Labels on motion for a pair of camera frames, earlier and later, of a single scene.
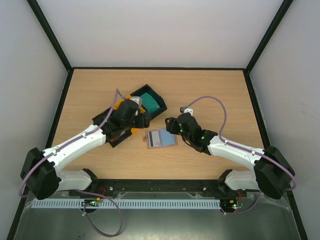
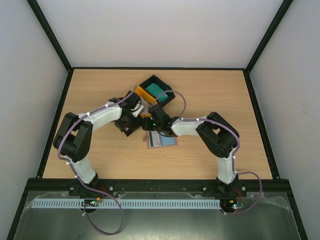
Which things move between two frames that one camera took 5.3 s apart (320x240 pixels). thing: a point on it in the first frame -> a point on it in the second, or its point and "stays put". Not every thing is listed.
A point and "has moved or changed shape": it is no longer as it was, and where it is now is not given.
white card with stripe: x=154 y=139 stays put
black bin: x=142 y=89 -> x=160 y=83
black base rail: x=101 y=187 stays put
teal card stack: x=149 y=104 -> x=156 y=91
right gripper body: x=171 y=125 -> x=147 y=123
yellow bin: x=116 y=106 has moved or changed shape
